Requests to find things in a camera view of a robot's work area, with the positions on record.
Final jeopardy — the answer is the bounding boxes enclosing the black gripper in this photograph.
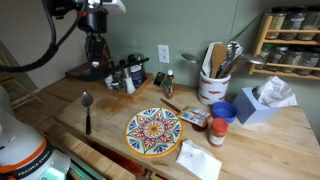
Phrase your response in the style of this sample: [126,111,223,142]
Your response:
[83,32,105,73]

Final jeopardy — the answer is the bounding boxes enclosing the black plastic spoon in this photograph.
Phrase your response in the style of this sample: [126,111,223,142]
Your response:
[79,57,150,83]

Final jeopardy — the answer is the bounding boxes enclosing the large metal serving spoon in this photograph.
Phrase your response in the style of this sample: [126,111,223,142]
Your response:
[223,53,268,79]

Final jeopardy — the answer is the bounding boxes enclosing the small white cup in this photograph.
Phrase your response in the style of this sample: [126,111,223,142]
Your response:
[103,74,115,90]

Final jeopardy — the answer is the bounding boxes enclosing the small dark lidded jar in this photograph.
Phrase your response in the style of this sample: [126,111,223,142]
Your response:
[111,80,121,92]

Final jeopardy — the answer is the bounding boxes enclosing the white shaker bottle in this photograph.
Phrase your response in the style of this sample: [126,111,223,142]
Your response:
[124,76,137,95]

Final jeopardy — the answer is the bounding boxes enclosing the black grinder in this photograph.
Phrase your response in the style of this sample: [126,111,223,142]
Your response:
[127,52,145,64]

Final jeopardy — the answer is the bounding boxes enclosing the dark blue canister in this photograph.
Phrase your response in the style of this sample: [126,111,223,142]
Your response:
[129,65,146,89]

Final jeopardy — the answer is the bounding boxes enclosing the small black packet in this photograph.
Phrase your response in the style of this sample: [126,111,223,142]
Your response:
[153,71,166,87]

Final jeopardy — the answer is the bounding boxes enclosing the red hot sauce bottle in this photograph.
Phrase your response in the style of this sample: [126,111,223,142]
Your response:
[164,69,176,100]

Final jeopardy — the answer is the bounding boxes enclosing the brown wooden stick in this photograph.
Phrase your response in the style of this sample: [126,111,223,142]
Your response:
[159,97,183,114]

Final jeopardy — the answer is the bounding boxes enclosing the colourful floral ceramic plate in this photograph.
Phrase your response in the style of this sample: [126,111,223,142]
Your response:
[124,107,185,158]

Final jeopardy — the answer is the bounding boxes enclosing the metal ladle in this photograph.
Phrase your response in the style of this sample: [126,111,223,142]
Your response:
[181,53,208,77]

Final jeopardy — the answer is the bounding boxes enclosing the white plastic spatula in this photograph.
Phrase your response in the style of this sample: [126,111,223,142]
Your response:
[201,41,223,78]

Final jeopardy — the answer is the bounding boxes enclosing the grey and orange sauce packet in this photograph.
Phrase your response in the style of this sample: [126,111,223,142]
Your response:
[176,105,212,129]

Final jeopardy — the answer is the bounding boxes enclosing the white crock with red peppers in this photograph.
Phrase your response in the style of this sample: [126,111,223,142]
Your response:
[198,69,232,107]

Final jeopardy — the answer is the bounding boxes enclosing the dark red round lid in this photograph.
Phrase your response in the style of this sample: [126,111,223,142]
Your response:
[191,121,210,133]

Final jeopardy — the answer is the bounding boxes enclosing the wooden spatula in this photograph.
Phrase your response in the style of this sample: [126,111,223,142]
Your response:
[210,43,229,80]

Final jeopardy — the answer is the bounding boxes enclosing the blue plastic bowl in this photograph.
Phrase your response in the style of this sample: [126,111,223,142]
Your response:
[211,101,238,125]

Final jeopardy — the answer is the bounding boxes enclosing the metal tongs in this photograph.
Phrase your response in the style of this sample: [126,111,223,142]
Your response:
[216,40,245,79]

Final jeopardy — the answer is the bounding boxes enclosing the white paper napkin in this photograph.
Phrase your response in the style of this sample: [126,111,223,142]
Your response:
[175,138,223,180]

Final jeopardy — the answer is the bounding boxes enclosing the red lid spice jar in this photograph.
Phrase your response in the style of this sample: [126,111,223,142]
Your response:
[208,117,230,148]

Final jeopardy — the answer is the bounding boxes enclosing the blue tissue box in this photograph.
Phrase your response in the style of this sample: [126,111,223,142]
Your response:
[232,87,282,126]

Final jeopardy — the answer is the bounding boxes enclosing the glass spice jar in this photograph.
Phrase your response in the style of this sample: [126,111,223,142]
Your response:
[266,45,290,73]
[280,46,305,75]
[279,7,307,41]
[297,7,320,42]
[295,48,320,77]
[255,43,277,71]
[265,8,288,41]

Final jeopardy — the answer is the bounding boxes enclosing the large wooden spice rack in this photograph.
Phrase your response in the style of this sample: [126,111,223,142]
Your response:
[247,7,320,81]

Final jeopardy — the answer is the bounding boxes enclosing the white tissue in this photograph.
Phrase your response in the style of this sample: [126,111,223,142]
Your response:
[255,75,298,109]

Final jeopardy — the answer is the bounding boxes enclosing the metal spoon with black handle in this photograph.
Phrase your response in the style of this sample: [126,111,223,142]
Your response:
[80,91,95,136]

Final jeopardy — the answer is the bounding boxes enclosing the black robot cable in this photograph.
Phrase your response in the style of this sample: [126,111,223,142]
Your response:
[0,0,92,74]

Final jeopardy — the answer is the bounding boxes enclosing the white wall outlet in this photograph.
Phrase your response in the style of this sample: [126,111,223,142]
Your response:
[157,44,170,64]

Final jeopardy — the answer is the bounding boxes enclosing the silver metal base rail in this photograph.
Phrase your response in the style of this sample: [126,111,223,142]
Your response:
[68,153,108,180]

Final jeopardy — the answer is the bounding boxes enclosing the thin wall cord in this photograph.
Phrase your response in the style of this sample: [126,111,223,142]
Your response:
[229,9,268,44]

